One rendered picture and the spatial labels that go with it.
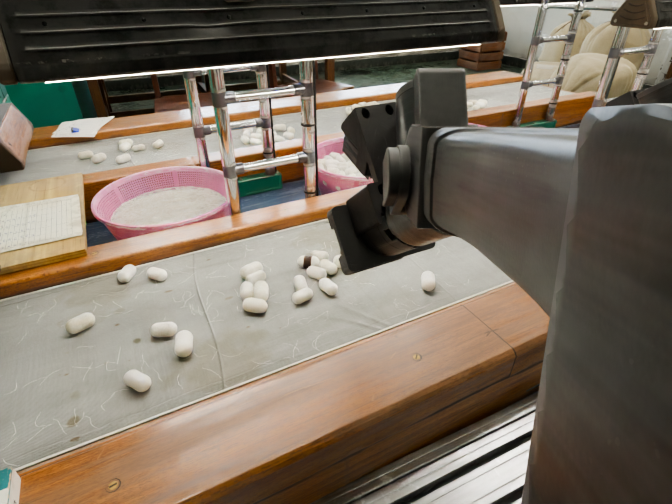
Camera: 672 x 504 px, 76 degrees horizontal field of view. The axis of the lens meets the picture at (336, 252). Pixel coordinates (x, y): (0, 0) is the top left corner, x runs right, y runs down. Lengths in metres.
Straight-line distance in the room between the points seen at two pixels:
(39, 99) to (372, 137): 3.00
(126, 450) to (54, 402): 0.14
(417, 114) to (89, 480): 0.41
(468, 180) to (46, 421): 0.48
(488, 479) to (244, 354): 0.31
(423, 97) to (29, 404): 0.50
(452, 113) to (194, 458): 0.36
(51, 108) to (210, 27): 2.81
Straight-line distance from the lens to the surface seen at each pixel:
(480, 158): 0.19
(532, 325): 0.58
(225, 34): 0.53
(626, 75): 3.87
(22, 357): 0.65
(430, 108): 0.34
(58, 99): 3.29
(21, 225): 0.87
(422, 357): 0.51
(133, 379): 0.53
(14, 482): 0.48
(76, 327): 0.64
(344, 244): 0.41
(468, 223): 0.20
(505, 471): 0.56
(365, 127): 0.39
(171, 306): 0.64
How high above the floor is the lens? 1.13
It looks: 33 degrees down
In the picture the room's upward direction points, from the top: straight up
